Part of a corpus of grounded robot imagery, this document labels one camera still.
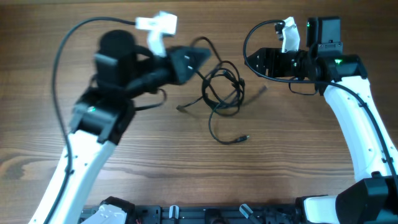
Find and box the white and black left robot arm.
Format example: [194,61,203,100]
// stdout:
[30,47,211,223]

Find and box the black cable bundle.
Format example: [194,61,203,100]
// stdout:
[175,36,269,146]

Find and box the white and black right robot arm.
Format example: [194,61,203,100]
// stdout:
[243,48,397,223]

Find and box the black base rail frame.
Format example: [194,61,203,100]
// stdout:
[78,204,306,224]

